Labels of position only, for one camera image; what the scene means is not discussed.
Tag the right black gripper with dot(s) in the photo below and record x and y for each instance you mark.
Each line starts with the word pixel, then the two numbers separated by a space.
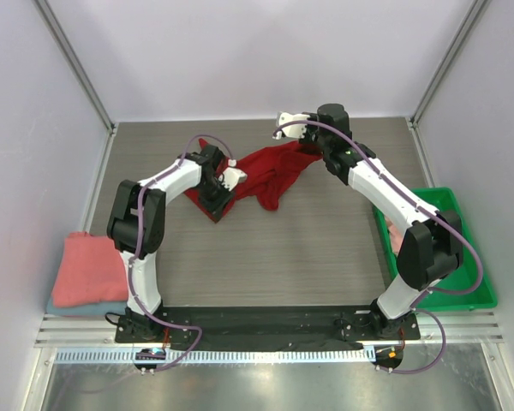
pixel 310 134

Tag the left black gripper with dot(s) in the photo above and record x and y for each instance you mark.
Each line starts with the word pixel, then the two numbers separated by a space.
pixel 215 208

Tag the red t shirt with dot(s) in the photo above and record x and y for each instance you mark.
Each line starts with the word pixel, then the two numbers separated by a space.
pixel 271 172

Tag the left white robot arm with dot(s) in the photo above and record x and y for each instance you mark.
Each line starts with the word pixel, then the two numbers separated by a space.
pixel 137 228

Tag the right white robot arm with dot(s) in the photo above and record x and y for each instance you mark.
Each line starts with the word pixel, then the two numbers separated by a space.
pixel 431 249

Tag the pink t shirt in tray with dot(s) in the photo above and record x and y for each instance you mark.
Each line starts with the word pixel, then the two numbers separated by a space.
pixel 395 236

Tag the folded pink t shirt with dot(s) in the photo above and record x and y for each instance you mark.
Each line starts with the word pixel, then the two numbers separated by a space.
pixel 91 272

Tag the green plastic tray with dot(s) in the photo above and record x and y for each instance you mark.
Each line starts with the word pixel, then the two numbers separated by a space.
pixel 484 297

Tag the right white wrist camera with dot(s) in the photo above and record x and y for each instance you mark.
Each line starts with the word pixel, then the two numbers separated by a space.
pixel 292 126

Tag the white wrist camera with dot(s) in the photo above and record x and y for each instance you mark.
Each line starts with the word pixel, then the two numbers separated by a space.
pixel 232 176
pixel 292 126

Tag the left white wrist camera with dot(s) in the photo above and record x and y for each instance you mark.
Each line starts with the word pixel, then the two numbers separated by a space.
pixel 232 176

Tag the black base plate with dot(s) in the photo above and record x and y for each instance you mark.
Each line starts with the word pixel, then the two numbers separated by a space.
pixel 263 328

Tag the right aluminium frame post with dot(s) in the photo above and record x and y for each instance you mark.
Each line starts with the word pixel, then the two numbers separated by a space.
pixel 460 38

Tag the aluminium frame post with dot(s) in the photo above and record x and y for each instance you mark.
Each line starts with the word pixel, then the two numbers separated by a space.
pixel 460 38
pixel 60 37

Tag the perforated white cable duct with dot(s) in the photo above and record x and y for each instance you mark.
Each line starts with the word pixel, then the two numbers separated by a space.
pixel 140 356

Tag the aluminium front rail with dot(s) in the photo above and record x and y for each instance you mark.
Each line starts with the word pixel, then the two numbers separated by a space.
pixel 450 326

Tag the left aluminium frame post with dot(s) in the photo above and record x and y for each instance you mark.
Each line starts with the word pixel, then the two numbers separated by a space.
pixel 60 37

